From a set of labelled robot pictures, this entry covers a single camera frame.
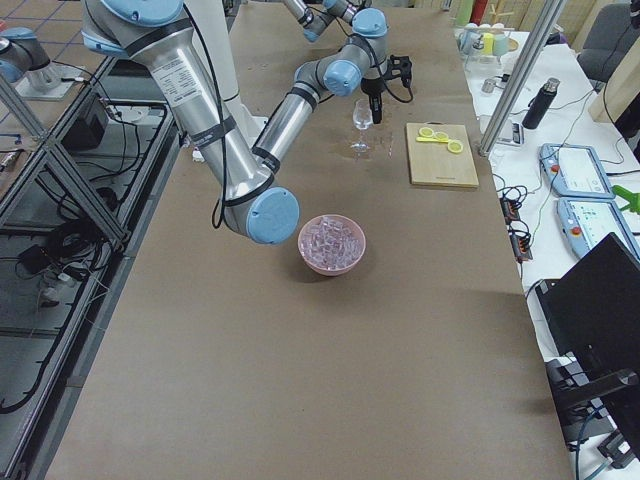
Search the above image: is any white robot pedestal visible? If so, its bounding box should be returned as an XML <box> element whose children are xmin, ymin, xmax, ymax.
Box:
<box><xmin>184</xmin><ymin>0</ymin><xmax>267</xmax><ymax>172</ymax></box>

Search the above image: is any black monitor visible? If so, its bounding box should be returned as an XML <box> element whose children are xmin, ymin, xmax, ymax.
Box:
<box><xmin>539</xmin><ymin>233</ymin><xmax>639</xmax><ymax>443</ymax></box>

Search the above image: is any upper teach pendant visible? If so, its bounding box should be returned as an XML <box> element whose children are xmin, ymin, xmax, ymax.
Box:
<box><xmin>538</xmin><ymin>143</ymin><xmax>615</xmax><ymax>200</ymax></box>

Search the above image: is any green grabber tool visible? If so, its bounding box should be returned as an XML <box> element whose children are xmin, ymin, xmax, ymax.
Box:
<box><xmin>611</xmin><ymin>185</ymin><xmax>640</xmax><ymax>214</ymax></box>

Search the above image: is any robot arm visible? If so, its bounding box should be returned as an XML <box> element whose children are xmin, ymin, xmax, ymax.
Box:
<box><xmin>282</xmin><ymin>0</ymin><xmax>371</xmax><ymax>42</ymax></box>
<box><xmin>82</xmin><ymin>1</ymin><xmax>389</xmax><ymax>244</ymax></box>

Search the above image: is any black water bottle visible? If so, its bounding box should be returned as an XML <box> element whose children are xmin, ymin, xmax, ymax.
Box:
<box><xmin>522</xmin><ymin>77</ymin><xmax>560</xmax><ymax>130</ymax></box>

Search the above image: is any clear wine glass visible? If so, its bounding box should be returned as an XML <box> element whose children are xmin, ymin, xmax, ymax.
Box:
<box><xmin>352</xmin><ymin>99</ymin><xmax>373</xmax><ymax>152</ymax></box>

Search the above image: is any teach pendant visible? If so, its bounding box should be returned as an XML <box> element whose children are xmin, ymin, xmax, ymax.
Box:
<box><xmin>556</xmin><ymin>197</ymin><xmax>629</xmax><ymax>259</ymax></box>
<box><xmin>538</xmin><ymin>143</ymin><xmax>615</xmax><ymax>200</ymax></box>

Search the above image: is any steel weight cylinder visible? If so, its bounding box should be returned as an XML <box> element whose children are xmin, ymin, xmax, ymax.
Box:
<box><xmin>481</xmin><ymin>78</ymin><xmax>497</xmax><ymax>95</ymax></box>

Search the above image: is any pink bowl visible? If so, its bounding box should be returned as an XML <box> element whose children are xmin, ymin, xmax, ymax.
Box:
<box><xmin>297</xmin><ymin>214</ymin><xmax>367</xmax><ymax>276</ymax></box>

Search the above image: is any yellow cup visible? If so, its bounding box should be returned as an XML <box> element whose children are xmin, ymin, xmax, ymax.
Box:
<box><xmin>480</xmin><ymin>32</ymin><xmax>495</xmax><ymax>56</ymax></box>

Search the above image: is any lemon slice lower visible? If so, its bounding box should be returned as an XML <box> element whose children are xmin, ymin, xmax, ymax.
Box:
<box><xmin>447</xmin><ymin>141</ymin><xmax>463</xmax><ymax>153</ymax></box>

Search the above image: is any clear ice cubes pile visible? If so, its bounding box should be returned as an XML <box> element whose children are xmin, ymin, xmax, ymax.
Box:
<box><xmin>300</xmin><ymin>216</ymin><xmax>364</xmax><ymax>271</ymax></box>

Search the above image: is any bamboo cutting board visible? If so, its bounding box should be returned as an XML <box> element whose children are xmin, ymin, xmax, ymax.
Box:
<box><xmin>406</xmin><ymin>123</ymin><xmax>479</xmax><ymax>189</ymax></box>

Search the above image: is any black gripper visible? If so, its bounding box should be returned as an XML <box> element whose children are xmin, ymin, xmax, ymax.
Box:
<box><xmin>361</xmin><ymin>78</ymin><xmax>386</xmax><ymax>125</ymax></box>

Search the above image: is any yellow plastic knife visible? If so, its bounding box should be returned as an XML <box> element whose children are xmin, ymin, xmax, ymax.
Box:
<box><xmin>415</xmin><ymin>136</ymin><xmax>452</xmax><ymax>144</ymax></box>

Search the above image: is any aluminium frame post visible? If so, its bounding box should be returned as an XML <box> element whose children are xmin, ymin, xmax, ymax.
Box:
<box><xmin>478</xmin><ymin>0</ymin><xmax>566</xmax><ymax>157</ymax></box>

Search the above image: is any lower teach pendant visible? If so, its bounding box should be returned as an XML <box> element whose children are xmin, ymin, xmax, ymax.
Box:
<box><xmin>556</xmin><ymin>197</ymin><xmax>629</xmax><ymax>259</ymax></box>

